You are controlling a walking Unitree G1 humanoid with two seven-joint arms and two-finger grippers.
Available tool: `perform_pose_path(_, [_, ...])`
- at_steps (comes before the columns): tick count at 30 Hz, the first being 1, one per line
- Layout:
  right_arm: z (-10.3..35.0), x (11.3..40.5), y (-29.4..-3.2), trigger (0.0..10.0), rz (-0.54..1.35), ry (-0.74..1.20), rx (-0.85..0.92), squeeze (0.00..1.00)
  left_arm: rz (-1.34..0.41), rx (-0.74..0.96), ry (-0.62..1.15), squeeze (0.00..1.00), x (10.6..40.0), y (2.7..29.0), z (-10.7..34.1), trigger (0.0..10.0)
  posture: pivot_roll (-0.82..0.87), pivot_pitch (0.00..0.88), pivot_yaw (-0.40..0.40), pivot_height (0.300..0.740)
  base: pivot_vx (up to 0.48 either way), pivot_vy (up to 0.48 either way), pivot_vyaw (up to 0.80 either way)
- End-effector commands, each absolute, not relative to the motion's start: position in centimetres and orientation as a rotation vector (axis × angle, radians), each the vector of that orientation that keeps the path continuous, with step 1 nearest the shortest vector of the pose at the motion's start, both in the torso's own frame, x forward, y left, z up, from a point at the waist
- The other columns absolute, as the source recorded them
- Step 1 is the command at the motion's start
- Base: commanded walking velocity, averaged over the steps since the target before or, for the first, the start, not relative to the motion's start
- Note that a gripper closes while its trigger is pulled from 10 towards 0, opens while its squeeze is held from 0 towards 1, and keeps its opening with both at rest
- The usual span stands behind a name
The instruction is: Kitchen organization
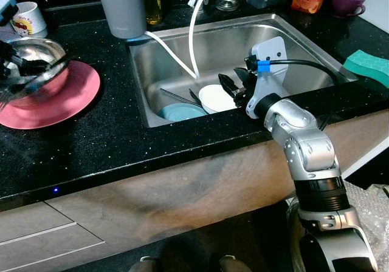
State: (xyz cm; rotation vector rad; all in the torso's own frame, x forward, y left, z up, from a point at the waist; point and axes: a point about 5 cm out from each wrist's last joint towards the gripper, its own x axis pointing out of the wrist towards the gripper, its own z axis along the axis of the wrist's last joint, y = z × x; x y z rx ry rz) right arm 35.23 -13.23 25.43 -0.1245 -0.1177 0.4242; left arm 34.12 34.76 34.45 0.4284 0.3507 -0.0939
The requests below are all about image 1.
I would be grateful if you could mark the round metal drain cover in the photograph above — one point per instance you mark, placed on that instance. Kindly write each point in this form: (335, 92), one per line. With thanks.
(227, 5)

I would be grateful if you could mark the pink plate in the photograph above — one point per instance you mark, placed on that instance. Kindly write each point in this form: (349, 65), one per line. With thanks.
(67, 99)

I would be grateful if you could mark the metal fork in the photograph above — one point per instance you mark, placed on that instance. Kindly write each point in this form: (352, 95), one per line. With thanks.
(194, 96)

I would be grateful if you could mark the tall grey container red label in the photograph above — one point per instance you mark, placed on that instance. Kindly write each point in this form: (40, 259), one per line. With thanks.
(121, 11)

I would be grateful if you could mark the yellow oil bottle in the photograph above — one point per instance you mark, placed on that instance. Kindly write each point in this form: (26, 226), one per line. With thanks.
(154, 5)

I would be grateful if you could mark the stainless steel bowl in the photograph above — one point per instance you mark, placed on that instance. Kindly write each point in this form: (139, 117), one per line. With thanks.
(36, 48)

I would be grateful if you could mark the black appliance white trim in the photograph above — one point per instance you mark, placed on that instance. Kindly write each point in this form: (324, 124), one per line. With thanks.
(377, 169)

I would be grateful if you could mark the brown cabinet front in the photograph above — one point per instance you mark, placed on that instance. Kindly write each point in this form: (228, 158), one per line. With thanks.
(182, 199)

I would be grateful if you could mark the white printed mug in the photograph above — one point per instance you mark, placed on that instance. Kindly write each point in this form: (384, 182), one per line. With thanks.
(30, 20)

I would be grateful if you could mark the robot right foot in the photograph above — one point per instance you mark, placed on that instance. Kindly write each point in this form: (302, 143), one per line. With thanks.
(236, 265)

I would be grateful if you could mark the clear bubble wrap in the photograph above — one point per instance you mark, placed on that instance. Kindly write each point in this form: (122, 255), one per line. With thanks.
(374, 223)

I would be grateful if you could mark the stainless steel sink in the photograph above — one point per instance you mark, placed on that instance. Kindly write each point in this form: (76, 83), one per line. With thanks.
(292, 47)

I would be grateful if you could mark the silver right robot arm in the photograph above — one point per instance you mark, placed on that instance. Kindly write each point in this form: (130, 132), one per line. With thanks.
(310, 150)

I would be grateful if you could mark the teal plate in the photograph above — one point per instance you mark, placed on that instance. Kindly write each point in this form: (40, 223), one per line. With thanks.
(179, 112)

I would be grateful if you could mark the purple cup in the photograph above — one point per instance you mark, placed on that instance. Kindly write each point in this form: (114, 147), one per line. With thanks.
(347, 2)

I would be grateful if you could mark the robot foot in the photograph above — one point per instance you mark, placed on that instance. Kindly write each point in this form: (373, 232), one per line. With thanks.
(146, 265)
(236, 265)

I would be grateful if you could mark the green sponge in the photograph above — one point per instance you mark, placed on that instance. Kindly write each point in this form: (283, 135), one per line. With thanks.
(368, 65)

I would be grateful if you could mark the white bowl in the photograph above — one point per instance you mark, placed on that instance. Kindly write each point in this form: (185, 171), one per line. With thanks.
(213, 99)

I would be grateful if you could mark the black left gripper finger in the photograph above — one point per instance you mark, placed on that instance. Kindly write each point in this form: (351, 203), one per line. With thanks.
(31, 65)

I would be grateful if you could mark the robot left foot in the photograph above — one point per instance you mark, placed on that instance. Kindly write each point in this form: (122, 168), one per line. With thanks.
(146, 265)

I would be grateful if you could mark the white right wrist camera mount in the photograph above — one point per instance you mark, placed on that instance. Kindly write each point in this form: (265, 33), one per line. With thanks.
(270, 81)

